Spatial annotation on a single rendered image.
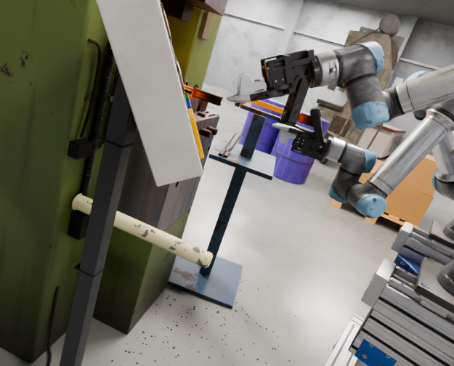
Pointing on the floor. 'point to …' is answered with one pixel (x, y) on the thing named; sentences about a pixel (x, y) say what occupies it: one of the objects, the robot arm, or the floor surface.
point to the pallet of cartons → (407, 194)
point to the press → (391, 22)
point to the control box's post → (100, 225)
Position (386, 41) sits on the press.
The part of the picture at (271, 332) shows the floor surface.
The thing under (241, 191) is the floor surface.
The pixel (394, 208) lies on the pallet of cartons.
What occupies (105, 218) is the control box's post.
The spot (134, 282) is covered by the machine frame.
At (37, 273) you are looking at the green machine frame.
